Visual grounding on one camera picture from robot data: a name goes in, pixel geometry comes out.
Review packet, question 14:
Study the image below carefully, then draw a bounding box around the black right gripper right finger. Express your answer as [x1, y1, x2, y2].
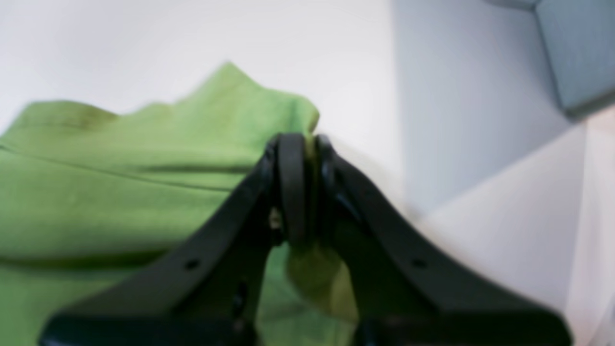
[316, 135, 572, 346]

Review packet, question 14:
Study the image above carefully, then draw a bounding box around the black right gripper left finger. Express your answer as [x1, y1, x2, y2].
[39, 133, 308, 346]

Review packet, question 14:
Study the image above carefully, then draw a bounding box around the green T-shirt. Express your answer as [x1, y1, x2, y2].
[0, 62, 358, 346]

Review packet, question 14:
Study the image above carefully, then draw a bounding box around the grey plastic bin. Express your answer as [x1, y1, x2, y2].
[492, 0, 615, 121]

